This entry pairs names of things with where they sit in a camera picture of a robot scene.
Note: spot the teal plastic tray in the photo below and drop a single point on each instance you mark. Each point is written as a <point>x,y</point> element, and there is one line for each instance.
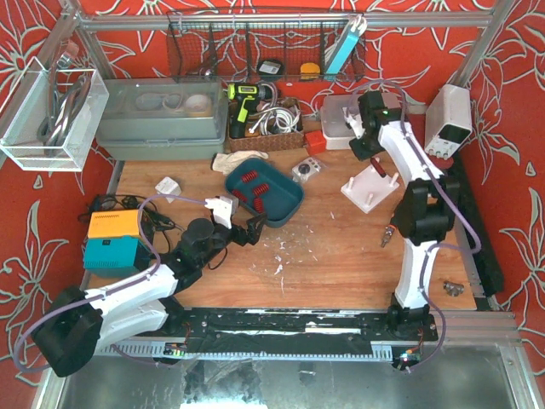
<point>281,201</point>

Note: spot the small metal fitting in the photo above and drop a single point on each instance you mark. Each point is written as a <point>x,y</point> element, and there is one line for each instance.
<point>453,289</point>

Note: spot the blue white box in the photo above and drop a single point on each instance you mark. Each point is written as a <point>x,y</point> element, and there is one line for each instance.
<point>337,54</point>

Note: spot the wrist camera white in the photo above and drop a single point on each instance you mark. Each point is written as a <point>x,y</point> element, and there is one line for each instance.
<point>354,122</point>
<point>223,208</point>

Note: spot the red handled ratchet wrench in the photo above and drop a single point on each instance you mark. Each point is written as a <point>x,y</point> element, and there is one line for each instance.
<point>377,167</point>

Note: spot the red orange socket cube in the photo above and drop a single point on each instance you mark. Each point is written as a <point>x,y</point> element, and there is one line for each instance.
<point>315,142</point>

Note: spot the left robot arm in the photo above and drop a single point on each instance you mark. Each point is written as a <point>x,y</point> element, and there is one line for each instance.
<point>79,323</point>

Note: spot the large red spring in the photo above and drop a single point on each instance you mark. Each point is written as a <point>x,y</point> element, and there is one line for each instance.
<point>249,176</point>

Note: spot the green yellow power drill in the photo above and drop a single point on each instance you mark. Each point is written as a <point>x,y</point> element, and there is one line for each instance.
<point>247,97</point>

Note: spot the orange teal device box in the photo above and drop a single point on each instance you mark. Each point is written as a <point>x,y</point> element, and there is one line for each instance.
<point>115,247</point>

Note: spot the clear acrylic box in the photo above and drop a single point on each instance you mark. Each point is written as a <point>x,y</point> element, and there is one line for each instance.
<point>52,126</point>

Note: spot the red mat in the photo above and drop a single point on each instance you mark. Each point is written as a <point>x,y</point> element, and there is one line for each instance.
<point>417,122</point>

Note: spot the white power adapter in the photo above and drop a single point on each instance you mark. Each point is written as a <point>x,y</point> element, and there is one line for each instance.
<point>170,187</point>

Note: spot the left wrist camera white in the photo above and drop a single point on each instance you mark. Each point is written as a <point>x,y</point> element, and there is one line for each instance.
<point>223,208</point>

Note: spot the white peg board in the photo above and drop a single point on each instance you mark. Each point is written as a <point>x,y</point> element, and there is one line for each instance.
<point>368,188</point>

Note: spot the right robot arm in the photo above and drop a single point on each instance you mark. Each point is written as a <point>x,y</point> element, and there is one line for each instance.
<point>424,215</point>

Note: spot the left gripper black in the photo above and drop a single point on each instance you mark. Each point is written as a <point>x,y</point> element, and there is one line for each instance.
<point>242,232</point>

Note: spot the grey plastic storage box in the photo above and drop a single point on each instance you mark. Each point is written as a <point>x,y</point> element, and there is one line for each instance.
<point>158,119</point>

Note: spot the black wire basket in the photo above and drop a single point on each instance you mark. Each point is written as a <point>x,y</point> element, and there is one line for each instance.
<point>228,44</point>

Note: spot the white plastic toolbox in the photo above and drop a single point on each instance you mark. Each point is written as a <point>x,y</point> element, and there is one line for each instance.
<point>334,128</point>

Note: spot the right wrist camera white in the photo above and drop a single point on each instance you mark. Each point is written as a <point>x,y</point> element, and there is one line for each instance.
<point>354,122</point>

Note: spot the white power supply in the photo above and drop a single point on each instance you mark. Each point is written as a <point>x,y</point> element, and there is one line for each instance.
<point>448,121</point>

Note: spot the wicker basket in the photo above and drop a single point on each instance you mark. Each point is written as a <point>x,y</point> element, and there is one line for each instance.
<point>269,143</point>

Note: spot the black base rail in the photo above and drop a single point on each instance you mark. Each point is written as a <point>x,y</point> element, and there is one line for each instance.
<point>288,331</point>

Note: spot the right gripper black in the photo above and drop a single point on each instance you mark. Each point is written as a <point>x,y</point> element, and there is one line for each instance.
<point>359,150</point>

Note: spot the white work glove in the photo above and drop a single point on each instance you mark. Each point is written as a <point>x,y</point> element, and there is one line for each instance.
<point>225,163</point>

